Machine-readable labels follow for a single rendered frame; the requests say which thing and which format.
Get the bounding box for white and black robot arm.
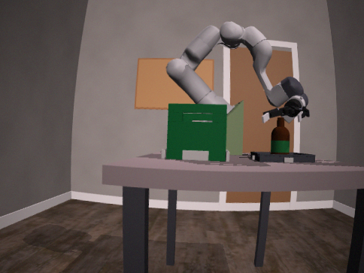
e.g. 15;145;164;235
166;22;308;113

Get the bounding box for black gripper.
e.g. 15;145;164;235
262;99;310;123

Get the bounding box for brown bottle with green label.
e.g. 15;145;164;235
271;117;290;154

